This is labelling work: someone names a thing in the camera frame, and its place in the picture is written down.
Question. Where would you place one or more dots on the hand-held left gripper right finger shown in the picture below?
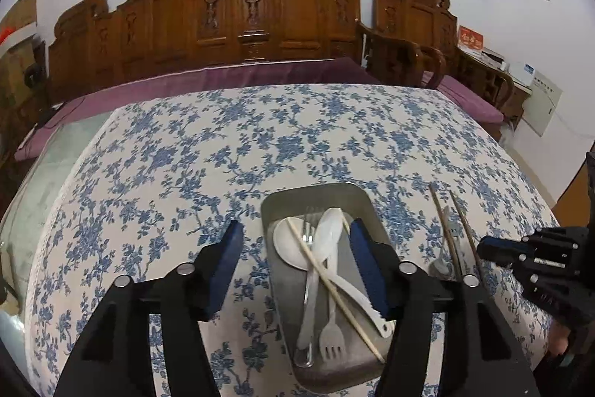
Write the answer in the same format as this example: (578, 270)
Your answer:
(367, 269)

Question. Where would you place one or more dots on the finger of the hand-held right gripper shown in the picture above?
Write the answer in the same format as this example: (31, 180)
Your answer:
(558, 236)
(497, 249)

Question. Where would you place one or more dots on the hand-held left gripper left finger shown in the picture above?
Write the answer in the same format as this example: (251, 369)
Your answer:
(227, 269)

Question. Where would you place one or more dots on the light wooden chopstick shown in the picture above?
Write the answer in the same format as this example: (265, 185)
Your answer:
(334, 290)

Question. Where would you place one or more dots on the white plastic knife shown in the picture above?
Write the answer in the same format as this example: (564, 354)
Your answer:
(367, 308)

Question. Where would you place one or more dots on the dark wooden chopstick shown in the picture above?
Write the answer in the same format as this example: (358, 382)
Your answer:
(465, 225)
(446, 229)

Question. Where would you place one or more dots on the white plastic spoon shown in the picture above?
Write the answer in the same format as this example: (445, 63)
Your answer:
(329, 227)

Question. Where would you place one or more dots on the metal spoon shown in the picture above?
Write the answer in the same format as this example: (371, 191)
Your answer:
(440, 269)

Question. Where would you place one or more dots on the white soup spoon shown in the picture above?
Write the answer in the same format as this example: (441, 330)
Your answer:
(290, 246)

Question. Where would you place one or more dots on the white plastic fork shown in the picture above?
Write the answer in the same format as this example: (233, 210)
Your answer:
(333, 343)

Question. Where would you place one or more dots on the metal fork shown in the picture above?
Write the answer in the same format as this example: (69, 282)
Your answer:
(305, 332)

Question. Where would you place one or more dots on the metal rectangular tray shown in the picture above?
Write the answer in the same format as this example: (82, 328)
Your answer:
(325, 373)

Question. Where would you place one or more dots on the person's right hand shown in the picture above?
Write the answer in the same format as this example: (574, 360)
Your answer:
(558, 339)

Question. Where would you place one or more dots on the blue floral tablecloth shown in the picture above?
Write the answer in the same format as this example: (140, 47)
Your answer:
(186, 155)

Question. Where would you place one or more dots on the purple armchair cushion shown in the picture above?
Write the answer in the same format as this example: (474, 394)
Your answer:
(465, 99)

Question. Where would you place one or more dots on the wooden side cabinet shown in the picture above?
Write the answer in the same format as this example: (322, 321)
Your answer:
(502, 92)

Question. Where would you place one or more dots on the white small box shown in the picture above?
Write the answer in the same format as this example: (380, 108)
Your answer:
(528, 71)

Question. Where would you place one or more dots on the grey flat box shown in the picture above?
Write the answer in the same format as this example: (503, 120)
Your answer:
(495, 58)

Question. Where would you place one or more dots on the purple sofa cushion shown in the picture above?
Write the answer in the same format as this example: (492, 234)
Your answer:
(209, 76)

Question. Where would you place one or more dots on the red gift box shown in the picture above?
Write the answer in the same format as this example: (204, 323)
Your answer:
(470, 40)

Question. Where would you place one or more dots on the carved wooden armchair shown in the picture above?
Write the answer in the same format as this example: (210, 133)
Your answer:
(418, 39)

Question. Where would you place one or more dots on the carved wooden sofa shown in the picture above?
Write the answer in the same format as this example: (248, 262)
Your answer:
(209, 20)

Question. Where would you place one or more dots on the black standing fan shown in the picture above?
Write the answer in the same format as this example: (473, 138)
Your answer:
(33, 74)

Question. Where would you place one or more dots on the brown cardboard box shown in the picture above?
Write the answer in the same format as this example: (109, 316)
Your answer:
(18, 13)

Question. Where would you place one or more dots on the white wall distribution box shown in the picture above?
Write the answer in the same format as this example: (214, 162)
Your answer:
(541, 104)

